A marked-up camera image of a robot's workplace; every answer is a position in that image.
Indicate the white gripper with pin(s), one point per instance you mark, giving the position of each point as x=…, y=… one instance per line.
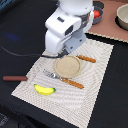
x=65, y=32

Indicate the yellow toy banana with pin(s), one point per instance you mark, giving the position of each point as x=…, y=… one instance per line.
x=43, y=90

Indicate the brown toy sausage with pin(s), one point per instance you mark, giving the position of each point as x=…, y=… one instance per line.
x=15, y=78

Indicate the red toy tomato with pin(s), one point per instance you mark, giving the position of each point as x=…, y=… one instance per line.
x=96, y=13

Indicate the grey frying pan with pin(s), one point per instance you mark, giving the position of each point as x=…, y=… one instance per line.
x=98, y=5

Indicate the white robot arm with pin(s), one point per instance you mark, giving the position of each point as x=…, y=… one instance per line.
x=75, y=7

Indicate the tan round plate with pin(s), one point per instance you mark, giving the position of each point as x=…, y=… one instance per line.
x=68, y=66

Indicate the beige woven placemat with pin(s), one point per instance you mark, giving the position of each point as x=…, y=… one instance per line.
x=67, y=102

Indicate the beige bowl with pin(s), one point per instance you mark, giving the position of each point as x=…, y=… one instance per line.
x=122, y=14

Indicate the knife with orange handle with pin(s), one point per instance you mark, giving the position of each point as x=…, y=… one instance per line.
x=86, y=58

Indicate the fork with orange handle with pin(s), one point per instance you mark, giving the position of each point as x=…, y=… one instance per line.
x=66, y=80

